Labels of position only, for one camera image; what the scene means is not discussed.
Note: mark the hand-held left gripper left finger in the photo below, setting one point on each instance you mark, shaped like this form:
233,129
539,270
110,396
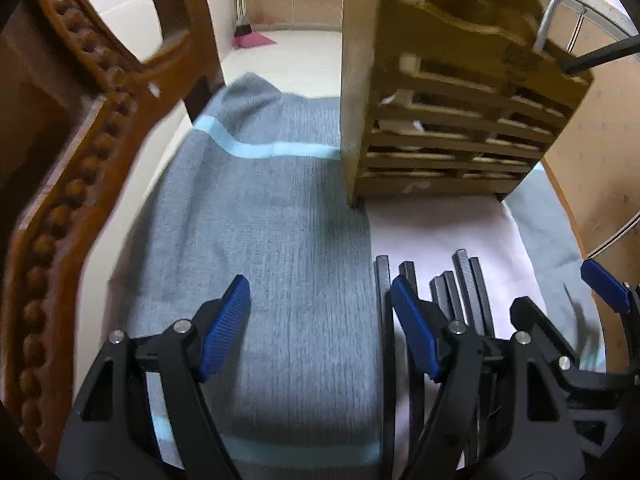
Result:
225,330

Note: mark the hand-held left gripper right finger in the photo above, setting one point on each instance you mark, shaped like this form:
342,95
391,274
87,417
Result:
416,327

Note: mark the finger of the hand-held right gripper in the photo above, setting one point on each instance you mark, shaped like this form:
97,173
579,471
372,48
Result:
602,284
542,322

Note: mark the bundle of black chopsticks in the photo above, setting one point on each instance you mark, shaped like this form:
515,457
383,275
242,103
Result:
384,305

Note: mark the wooden slatted utensil holder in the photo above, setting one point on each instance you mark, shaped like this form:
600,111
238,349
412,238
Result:
450,120

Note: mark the grey striped towel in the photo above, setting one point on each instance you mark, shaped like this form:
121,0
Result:
300,260

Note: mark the carved wooden chair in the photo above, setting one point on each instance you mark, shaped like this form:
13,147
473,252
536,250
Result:
75,210

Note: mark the pink broom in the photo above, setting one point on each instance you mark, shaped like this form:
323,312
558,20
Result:
252,40

